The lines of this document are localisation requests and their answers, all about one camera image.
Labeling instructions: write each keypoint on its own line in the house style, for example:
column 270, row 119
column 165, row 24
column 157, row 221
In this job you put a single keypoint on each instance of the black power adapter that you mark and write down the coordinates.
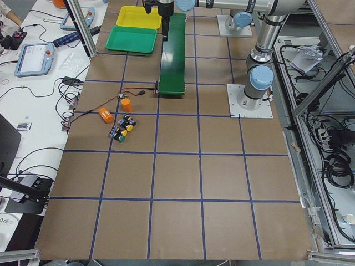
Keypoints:
column 72, row 81

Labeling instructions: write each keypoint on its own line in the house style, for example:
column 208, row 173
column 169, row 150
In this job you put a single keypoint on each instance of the orange cylinder with 4680 print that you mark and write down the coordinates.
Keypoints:
column 106, row 115

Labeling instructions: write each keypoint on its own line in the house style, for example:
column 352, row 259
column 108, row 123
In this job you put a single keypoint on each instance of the green conveyor belt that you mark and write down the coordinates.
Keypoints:
column 171, row 83

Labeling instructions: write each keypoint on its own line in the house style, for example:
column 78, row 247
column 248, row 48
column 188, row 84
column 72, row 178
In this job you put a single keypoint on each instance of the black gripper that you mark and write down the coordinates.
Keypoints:
column 165, row 11

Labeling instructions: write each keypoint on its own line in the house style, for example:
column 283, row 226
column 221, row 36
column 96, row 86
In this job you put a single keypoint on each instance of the aluminium frame post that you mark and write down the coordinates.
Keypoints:
column 74, row 9

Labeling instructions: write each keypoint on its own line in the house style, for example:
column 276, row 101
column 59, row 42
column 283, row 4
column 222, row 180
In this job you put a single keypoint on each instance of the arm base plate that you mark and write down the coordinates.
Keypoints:
column 227, row 28
column 241, row 106

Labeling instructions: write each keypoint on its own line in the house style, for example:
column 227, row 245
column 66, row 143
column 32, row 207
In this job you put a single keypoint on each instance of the clear plastic bag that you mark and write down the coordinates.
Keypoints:
column 72, row 62

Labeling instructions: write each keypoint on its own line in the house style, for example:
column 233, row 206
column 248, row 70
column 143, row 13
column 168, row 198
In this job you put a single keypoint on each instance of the small motor controller board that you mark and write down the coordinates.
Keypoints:
column 122, row 96

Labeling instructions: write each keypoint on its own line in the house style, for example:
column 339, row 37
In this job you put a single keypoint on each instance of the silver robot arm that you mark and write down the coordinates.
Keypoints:
column 237, row 24
column 260, row 75

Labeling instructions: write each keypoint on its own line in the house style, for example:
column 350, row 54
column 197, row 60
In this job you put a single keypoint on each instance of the plain orange cylinder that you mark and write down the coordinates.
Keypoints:
column 126, row 105

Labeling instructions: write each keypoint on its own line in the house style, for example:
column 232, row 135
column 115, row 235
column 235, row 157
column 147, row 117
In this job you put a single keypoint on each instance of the yellow plastic tray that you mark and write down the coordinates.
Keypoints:
column 134, row 16

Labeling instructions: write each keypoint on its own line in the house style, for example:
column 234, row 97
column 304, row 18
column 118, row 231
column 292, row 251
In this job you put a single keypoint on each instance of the black monitor stand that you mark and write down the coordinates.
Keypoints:
column 29, row 192

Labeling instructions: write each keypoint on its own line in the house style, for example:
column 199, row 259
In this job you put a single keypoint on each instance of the green mushroom push button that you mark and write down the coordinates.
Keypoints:
column 120, row 138

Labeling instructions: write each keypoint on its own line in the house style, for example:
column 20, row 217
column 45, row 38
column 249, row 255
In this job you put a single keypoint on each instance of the yellow mushroom push button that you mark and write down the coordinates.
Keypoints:
column 117, row 131

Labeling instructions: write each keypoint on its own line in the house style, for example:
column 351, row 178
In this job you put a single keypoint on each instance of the green plastic tray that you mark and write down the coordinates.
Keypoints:
column 132, row 39

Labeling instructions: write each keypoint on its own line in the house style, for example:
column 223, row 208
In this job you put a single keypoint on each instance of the crumpled white paper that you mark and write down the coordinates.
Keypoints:
column 306, row 58

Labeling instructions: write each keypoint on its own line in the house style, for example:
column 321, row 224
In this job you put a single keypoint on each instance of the white power strip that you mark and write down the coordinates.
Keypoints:
column 323, row 135

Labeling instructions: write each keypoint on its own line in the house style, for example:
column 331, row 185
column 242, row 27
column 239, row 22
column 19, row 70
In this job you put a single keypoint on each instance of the blue teach pendant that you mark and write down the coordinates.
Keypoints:
column 35, row 60

